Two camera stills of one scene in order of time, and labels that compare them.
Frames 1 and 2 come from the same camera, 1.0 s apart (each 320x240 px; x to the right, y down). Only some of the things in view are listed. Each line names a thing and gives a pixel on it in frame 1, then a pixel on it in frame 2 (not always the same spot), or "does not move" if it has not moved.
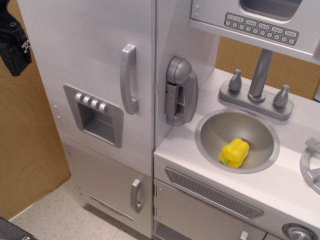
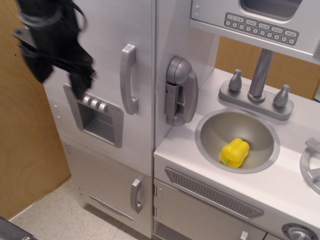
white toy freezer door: (120, 192) does not move
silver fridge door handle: (131, 104) does not move
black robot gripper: (17, 57) -> (44, 47)
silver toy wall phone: (181, 101) does not move
